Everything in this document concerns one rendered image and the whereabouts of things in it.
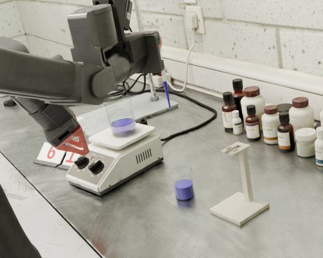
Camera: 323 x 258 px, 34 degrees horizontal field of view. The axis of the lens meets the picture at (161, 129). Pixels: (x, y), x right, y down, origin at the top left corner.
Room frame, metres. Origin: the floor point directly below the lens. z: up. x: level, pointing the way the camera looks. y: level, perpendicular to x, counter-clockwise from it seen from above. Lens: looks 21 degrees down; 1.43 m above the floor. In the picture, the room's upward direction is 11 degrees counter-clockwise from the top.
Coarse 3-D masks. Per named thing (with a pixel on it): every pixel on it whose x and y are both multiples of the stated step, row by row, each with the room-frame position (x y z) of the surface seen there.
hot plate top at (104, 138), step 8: (144, 128) 1.17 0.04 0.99; (152, 128) 1.16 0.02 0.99; (96, 136) 1.18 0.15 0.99; (104, 136) 1.17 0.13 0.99; (112, 136) 1.16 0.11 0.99; (136, 136) 1.13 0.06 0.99; (144, 136) 1.13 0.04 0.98; (104, 144) 1.12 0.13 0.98; (112, 144) 1.11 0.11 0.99; (120, 144) 1.10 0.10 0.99; (128, 144) 1.10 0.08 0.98
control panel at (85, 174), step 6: (90, 150) 1.15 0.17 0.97; (90, 156) 1.13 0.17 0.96; (96, 156) 1.12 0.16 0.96; (102, 156) 1.11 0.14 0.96; (108, 156) 1.10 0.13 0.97; (90, 162) 1.11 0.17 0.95; (108, 162) 1.08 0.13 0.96; (72, 168) 1.13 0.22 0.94; (78, 168) 1.12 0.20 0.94; (84, 168) 1.11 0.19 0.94; (72, 174) 1.11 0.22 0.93; (78, 174) 1.10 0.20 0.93; (84, 174) 1.09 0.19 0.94; (90, 174) 1.08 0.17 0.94; (96, 174) 1.07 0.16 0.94; (102, 174) 1.06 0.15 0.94; (90, 180) 1.06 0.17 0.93; (96, 180) 1.05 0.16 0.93
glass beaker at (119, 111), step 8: (128, 96) 1.19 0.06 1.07; (104, 104) 1.16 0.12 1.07; (112, 104) 1.19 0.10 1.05; (120, 104) 1.19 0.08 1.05; (128, 104) 1.14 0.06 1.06; (112, 112) 1.14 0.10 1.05; (120, 112) 1.13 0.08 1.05; (128, 112) 1.14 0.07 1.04; (112, 120) 1.14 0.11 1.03; (120, 120) 1.13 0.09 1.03; (128, 120) 1.14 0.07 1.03; (112, 128) 1.14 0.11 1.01; (120, 128) 1.13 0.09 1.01; (128, 128) 1.14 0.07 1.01; (136, 128) 1.16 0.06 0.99; (120, 136) 1.13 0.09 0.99; (128, 136) 1.14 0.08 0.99
